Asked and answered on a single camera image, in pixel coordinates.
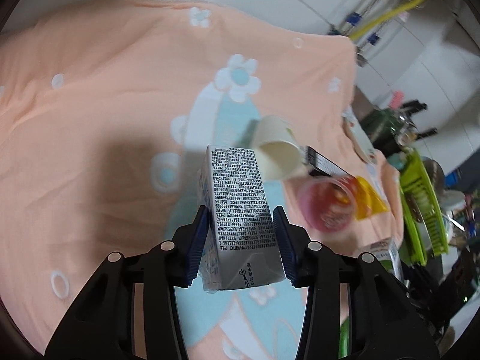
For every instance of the black rectangular box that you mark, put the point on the black rectangular box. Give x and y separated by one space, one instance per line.
318 165

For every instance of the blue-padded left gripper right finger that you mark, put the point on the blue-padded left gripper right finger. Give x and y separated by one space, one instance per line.
292 240

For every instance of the yellow wrapper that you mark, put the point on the yellow wrapper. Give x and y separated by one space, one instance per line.
368 201

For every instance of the white green milk carton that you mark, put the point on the white green milk carton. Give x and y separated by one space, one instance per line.
387 254

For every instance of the white paper cup green leaf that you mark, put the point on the white paper cup green leaf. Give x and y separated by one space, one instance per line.
277 151

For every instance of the peach floral towel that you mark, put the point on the peach floral towel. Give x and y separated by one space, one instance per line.
107 108

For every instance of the green dish rack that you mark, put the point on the green dish rack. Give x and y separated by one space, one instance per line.
426 236

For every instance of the red plastic cup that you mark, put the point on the red plastic cup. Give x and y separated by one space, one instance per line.
327 203

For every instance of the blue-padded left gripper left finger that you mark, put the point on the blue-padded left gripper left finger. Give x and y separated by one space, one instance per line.
189 242

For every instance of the blue white milk carton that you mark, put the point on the blue white milk carton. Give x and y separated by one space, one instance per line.
241 249

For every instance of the white strawberry dish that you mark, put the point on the white strawberry dish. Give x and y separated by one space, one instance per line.
362 145

